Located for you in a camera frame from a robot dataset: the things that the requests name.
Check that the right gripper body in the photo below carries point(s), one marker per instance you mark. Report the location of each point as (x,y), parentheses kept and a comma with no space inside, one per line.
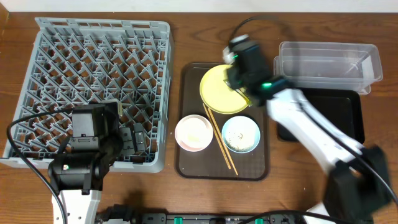
(236,78)

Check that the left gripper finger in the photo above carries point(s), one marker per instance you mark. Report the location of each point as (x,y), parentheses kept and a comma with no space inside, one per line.
(128,144)
(139,137)

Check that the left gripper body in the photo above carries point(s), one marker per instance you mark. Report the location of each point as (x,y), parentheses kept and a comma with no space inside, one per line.
(132,140)

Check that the light blue bowl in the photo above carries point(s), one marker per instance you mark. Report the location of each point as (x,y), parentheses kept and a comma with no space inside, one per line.
(241,134)

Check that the green yellow snack wrapper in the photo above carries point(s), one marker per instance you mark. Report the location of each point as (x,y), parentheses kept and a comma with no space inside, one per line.
(241,92)

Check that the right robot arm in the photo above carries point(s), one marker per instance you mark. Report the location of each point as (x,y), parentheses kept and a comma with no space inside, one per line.
(358,179)

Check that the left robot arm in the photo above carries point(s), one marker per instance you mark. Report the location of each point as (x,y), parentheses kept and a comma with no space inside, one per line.
(78,175)

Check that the yellow plate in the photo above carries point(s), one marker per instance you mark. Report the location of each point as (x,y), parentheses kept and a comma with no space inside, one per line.
(217,95)

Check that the pink bowl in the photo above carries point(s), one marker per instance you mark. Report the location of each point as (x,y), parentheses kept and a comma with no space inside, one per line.
(193,133)

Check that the right wooden chopstick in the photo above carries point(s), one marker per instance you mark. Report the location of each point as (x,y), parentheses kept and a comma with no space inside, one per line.
(223,143)

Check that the wooden chopstick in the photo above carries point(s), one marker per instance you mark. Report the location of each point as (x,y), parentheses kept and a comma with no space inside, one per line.
(216,136)
(223,143)

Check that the left wooden chopstick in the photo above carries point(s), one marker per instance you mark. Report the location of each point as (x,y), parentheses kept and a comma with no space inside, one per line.
(216,136)

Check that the clear plastic bin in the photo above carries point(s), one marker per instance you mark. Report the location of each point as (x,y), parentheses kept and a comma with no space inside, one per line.
(330,65)

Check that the grey dish rack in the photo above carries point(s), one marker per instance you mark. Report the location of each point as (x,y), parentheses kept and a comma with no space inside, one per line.
(80,61)

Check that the black tray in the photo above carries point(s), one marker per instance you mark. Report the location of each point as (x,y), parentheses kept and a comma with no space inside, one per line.
(341,107)

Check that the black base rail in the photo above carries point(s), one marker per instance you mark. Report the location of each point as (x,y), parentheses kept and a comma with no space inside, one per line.
(199,218)

